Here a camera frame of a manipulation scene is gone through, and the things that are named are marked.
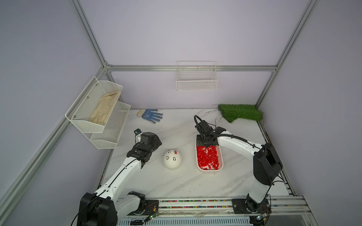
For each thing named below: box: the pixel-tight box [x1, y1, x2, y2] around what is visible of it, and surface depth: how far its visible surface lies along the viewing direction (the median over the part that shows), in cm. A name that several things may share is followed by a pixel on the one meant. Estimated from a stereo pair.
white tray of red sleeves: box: [195, 137, 224, 171], surface depth 92 cm
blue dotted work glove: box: [136, 108, 164, 124], surface depth 120 cm
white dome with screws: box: [162, 149, 183, 171], surface depth 83 cm
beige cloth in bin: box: [88, 90, 121, 125], surface depth 80 cm
